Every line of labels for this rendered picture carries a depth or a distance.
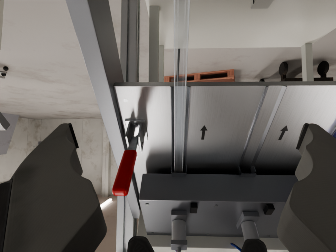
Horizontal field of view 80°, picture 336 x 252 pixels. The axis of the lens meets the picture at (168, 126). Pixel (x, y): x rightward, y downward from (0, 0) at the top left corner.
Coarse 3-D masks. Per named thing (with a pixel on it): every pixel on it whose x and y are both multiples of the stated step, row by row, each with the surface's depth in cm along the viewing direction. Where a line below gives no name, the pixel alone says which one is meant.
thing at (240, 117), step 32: (128, 96) 25; (160, 96) 25; (192, 96) 25; (224, 96) 24; (256, 96) 24; (288, 96) 24; (320, 96) 24; (160, 128) 28; (192, 128) 28; (224, 128) 28; (256, 128) 28; (288, 128) 28; (160, 160) 33; (192, 160) 33; (224, 160) 33; (256, 160) 32; (288, 160) 32
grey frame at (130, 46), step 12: (132, 0) 50; (132, 12) 49; (132, 24) 49; (132, 36) 49; (120, 48) 49; (132, 48) 49; (120, 60) 49; (132, 60) 49; (132, 72) 48; (120, 204) 46; (120, 216) 46; (132, 216) 46; (120, 228) 46; (132, 228) 46; (120, 240) 46
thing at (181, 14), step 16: (176, 0) 17; (176, 16) 18; (176, 32) 19; (176, 48) 20; (176, 64) 21; (176, 80) 22; (176, 96) 23; (176, 112) 25; (176, 128) 27; (176, 144) 29; (176, 160) 31
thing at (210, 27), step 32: (160, 0) 62; (192, 0) 62; (224, 0) 61; (288, 0) 61; (320, 0) 61; (160, 32) 80; (192, 32) 80; (224, 32) 80; (256, 32) 80; (288, 32) 80; (320, 32) 79
